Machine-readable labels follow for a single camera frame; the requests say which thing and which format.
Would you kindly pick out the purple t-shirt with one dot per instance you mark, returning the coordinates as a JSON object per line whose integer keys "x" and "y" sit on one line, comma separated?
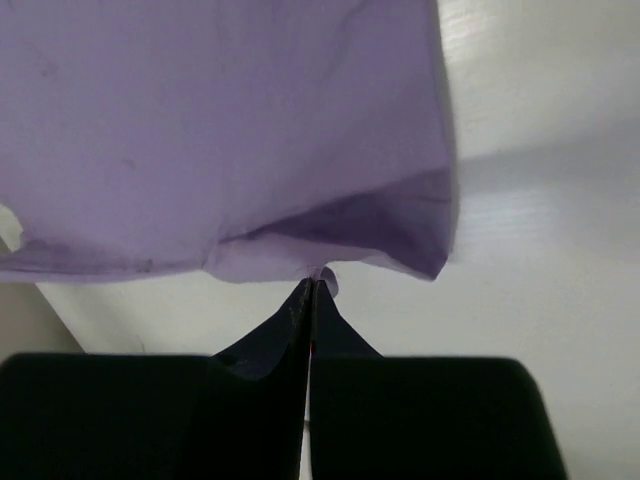
{"x": 253, "y": 140}

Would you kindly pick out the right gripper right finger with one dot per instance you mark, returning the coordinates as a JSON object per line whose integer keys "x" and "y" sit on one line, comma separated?
{"x": 379, "y": 417}

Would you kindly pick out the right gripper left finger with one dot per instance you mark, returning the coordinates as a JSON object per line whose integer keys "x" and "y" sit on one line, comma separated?
{"x": 235, "y": 415}

